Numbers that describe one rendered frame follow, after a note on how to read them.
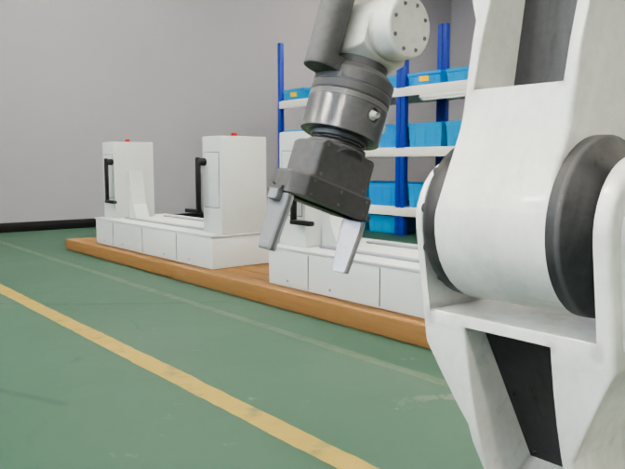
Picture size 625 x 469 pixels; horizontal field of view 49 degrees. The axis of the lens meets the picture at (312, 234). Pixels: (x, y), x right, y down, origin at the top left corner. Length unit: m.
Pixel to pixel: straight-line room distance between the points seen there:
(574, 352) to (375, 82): 0.34
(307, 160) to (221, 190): 3.02
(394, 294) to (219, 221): 1.40
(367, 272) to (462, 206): 2.20
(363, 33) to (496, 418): 0.40
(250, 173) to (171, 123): 3.90
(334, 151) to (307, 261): 2.34
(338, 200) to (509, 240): 0.24
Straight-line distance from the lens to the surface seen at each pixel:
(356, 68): 0.72
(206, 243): 3.76
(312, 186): 0.69
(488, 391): 0.66
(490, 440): 0.68
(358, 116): 0.71
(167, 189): 7.62
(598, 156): 0.54
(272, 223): 0.69
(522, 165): 0.55
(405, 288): 2.62
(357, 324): 2.72
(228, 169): 3.74
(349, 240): 0.76
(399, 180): 6.21
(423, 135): 6.08
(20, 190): 7.04
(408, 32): 0.74
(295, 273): 3.12
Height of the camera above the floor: 0.66
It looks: 6 degrees down
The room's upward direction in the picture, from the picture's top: straight up
